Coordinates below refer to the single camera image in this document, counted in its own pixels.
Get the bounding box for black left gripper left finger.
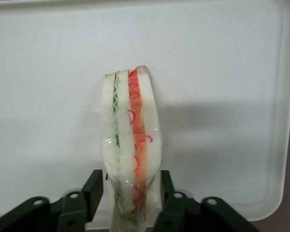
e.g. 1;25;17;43
0;169;104;232

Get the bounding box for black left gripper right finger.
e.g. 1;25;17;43
154;170;260;232

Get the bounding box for triangle sandwich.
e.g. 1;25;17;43
100;64;163;232

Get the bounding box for beige plastic tray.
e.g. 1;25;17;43
0;0;290;230

